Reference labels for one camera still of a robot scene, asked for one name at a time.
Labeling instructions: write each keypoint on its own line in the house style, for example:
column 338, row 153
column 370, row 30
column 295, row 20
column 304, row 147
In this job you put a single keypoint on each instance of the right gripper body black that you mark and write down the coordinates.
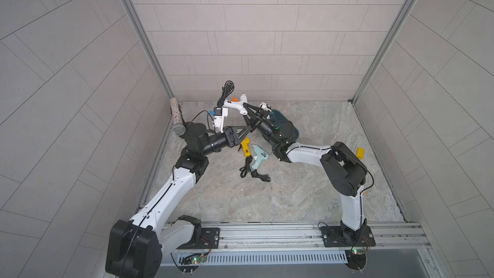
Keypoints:
column 269, row 127

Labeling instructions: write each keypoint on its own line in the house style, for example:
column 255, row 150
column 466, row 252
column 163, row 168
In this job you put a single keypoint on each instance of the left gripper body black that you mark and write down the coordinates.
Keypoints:
column 215, row 143

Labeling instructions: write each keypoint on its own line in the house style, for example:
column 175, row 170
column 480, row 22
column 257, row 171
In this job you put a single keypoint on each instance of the yellow hot glue gun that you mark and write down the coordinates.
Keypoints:
column 247, row 168

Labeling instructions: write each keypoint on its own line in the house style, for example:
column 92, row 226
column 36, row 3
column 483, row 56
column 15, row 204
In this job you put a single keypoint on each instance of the teal plastic storage box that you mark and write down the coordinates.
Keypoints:
column 284, row 130

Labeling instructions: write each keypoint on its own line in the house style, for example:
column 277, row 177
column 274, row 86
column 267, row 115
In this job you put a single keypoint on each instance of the white hot glue gun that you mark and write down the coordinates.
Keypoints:
column 224, row 105

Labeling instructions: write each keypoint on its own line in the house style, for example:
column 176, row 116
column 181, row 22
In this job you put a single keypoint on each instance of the mint green hot glue gun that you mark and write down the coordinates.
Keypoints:
column 260, row 155

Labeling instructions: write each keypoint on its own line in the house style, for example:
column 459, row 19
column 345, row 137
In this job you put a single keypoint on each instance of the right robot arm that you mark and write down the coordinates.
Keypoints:
column 344, row 169

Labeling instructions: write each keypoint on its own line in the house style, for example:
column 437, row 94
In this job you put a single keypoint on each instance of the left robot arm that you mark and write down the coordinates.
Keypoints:
column 136, row 247

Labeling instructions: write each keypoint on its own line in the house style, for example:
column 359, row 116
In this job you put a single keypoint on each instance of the speckled roller on black stand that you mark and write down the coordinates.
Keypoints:
column 179, row 126

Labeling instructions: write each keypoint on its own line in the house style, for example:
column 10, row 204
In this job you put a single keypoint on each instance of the yellow sponge block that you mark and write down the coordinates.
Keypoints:
column 360, row 153

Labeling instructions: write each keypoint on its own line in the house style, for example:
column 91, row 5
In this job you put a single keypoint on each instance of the left circuit board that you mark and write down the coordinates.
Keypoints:
column 189, row 264

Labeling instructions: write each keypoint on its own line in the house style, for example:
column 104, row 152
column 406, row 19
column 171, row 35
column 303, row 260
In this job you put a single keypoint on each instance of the circuit board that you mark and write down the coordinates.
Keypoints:
column 356, row 259
column 189, row 264

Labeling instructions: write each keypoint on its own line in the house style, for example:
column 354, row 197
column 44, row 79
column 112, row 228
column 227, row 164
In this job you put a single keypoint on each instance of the right circuit board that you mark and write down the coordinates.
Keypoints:
column 356, row 259

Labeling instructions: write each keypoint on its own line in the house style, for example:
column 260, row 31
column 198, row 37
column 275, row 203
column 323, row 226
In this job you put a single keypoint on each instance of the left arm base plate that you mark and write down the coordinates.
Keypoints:
column 206, row 239

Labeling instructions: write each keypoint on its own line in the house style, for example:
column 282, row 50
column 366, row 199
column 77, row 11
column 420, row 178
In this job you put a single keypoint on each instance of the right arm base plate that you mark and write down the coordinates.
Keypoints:
column 347, row 236

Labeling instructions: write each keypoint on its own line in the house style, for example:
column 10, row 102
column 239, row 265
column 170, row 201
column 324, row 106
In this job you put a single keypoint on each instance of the aluminium mounting rail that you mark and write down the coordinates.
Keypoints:
column 301, row 236

